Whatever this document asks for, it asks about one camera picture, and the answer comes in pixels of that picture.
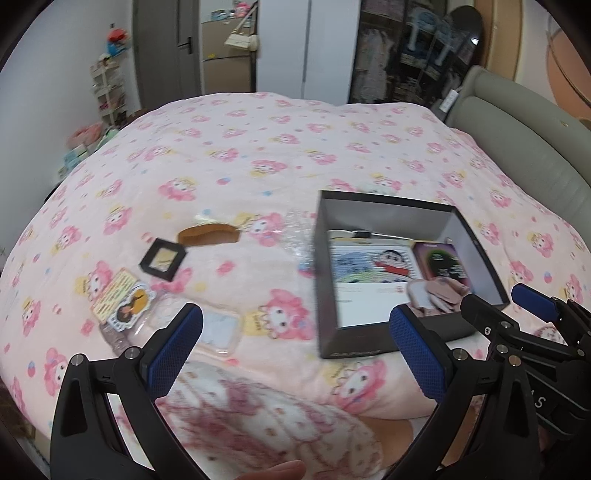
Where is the small black square frame box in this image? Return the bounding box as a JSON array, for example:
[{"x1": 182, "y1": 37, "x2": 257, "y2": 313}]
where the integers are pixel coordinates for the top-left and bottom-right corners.
[{"x1": 139, "y1": 237, "x2": 186, "y2": 282}]

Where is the red blue plush toy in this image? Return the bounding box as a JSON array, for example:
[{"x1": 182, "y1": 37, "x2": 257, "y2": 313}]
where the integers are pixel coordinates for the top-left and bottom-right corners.
[{"x1": 105, "y1": 23, "x2": 132, "y2": 56}]

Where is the person's left hand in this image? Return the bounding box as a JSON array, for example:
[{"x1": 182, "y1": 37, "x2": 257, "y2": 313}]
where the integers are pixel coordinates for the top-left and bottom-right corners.
[{"x1": 238, "y1": 460, "x2": 306, "y2": 480}]

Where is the pale pink fabric bundle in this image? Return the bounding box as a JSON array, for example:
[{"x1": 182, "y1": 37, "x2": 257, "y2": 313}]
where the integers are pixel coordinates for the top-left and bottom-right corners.
[{"x1": 406, "y1": 279, "x2": 474, "y2": 319}]

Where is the cream handbag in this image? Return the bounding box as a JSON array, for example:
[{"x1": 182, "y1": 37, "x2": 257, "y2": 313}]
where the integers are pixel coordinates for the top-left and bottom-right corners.
[{"x1": 225, "y1": 28, "x2": 258, "y2": 51}]

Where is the clear phone case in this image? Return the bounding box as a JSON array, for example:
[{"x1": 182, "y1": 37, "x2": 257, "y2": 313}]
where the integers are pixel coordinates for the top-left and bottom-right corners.
[{"x1": 154, "y1": 295, "x2": 243, "y2": 356}]

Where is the black cardboard box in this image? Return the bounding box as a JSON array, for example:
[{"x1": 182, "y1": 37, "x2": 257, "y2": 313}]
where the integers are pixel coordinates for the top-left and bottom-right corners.
[{"x1": 313, "y1": 189, "x2": 511, "y2": 360}]

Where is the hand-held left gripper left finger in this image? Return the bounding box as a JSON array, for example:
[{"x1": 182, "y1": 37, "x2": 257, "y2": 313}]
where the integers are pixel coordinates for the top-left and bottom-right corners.
[{"x1": 48, "y1": 302, "x2": 206, "y2": 480}]

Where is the white wardrobe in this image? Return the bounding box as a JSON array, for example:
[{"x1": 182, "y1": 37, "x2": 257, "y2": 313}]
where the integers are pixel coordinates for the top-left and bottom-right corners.
[{"x1": 255, "y1": 0, "x2": 358, "y2": 106}]

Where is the purple packet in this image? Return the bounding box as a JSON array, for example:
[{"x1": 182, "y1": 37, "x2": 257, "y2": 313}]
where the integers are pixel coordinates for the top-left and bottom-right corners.
[{"x1": 412, "y1": 241, "x2": 472, "y2": 289}]

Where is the cartoon printed plastic packet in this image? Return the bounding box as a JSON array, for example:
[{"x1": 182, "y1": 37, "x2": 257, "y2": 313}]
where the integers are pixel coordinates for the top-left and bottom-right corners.
[{"x1": 329, "y1": 230, "x2": 416, "y2": 282}]

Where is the crinkly clear plastic bag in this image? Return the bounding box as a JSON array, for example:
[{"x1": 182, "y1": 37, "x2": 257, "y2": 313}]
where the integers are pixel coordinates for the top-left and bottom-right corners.
[{"x1": 277, "y1": 210, "x2": 319, "y2": 278}]

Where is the pink printed blanket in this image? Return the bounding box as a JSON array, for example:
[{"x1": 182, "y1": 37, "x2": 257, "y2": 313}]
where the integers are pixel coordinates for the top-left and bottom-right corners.
[{"x1": 0, "y1": 91, "x2": 591, "y2": 444}]

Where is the blue white plastic stool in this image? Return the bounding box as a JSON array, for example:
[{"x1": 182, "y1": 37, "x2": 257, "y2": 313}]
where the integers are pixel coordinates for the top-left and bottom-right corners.
[{"x1": 402, "y1": 7, "x2": 462, "y2": 70}]

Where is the pile of pastel boxes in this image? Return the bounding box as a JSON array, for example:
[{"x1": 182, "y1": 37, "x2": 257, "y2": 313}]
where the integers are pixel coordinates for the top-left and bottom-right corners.
[{"x1": 58, "y1": 122, "x2": 122, "y2": 182}]

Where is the beige cabinet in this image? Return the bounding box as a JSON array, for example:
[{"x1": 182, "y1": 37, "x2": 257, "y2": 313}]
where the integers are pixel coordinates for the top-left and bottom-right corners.
[{"x1": 201, "y1": 0, "x2": 257, "y2": 95}]

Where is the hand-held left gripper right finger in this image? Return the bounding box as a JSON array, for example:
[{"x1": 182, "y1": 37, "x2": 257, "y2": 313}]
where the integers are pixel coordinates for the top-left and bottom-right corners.
[{"x1": 385, "y1": 305, "x2": 541, "y2": 480}]

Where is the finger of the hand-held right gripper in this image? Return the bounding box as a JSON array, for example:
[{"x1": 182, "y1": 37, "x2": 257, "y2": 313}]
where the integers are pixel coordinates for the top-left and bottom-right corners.
[
  {"x1": 512, "y1": 284, "x2": 591, "y2": 352},
  {"x1": 461, "y1": 293, "x2": 583, "y2": 366}
]

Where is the black oval board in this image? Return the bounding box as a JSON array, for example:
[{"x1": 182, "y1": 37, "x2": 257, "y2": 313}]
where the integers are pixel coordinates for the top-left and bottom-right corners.
[{"x1": 441, "y1": 7, "x2": 484, "y2": 97}]

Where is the grey door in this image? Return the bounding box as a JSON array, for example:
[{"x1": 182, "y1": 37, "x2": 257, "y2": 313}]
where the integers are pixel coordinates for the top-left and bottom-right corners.
[{"x1": 133, "y1": 0, "x2": 202, "y2": 114}]

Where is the brown wooden comb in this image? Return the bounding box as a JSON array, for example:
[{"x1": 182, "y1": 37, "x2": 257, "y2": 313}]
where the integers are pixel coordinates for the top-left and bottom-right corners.
[{"x1": 178, "y1": 224, "x2": 242, "y2": 247}]

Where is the glass door wardrobe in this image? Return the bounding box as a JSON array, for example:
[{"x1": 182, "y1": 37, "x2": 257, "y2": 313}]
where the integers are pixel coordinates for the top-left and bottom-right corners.
[{"x1": 349, "y1": 0, "x2": 485, "y2": 121}]

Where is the grey-green padded headboard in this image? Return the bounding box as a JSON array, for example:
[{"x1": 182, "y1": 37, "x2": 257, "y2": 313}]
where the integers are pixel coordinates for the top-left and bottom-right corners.
[{"x1": 445, "y1": 65, "x2": 591, "y2": 227}]

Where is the orange card sticker pack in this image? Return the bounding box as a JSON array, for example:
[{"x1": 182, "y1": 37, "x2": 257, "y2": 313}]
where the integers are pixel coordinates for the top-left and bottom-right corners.
[{"x1": 90, "y1": 269, "x2": 153, "y2": 333}]

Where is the white shelf rack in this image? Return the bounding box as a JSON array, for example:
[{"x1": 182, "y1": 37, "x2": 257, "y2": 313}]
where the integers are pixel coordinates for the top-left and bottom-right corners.
[{"x1": 90, "y1": 54, "x2": 129, "y2": 130}]

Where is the white power strip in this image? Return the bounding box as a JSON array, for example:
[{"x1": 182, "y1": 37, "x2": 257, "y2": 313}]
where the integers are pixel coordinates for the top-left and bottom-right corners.
[{"x1": 438, "y1": 89, "x2": 462, "y2": 113}]

